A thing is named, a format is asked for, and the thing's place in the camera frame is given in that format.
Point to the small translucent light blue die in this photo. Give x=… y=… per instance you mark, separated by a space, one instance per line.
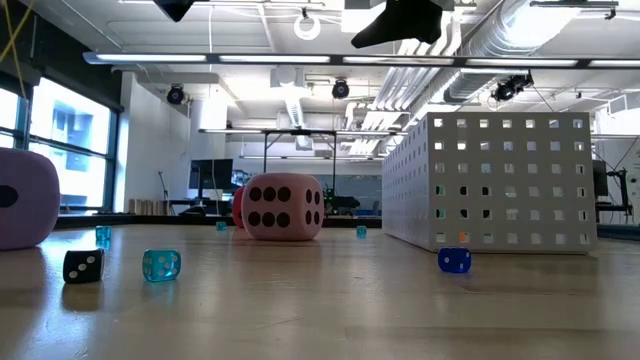
x=161 y=265
x=221 y=226
x=103 y=233
x=361 y=232

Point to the black background frame stand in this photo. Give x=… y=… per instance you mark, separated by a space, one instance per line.
x=300 y=132

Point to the large pink foam die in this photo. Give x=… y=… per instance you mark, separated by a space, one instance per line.
x=282 y=220

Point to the long LED light bar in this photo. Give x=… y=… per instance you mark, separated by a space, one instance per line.
x=275 y=59

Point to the row of wooden blocks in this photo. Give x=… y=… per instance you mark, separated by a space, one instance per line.
x=147 y=207

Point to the large purple foam die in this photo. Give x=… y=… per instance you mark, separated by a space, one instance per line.
x=30 y=210

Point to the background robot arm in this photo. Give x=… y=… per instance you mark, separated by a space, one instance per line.
x=340 y=202

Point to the white perforated metal basket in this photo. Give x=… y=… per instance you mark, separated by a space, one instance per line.
x=497 y=179

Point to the large red foam die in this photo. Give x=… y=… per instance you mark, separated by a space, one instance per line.
x=238 y=207

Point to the silver ventilation duct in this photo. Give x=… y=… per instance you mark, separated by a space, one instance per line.
x=500 y=30

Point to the black equipment stand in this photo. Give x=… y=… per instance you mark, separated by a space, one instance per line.
x=622 y=190

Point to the black ceiling-mounted camera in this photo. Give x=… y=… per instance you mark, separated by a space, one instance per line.
x=510 y=87
x=340 y=89
x=175 y=95

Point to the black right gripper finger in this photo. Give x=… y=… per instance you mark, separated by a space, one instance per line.
x=410 y=22

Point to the small translucent dark blue die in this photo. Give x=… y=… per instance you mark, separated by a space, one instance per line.
x=454 y=260

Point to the small black die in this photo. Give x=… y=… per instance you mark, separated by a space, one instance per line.
x=82 y=267

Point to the large window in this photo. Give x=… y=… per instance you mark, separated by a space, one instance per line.
x=70 y=125

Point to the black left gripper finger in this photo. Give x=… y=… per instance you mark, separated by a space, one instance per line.
x=175 y=10

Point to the black computer monitor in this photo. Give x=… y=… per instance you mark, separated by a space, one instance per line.
x=210 y=174

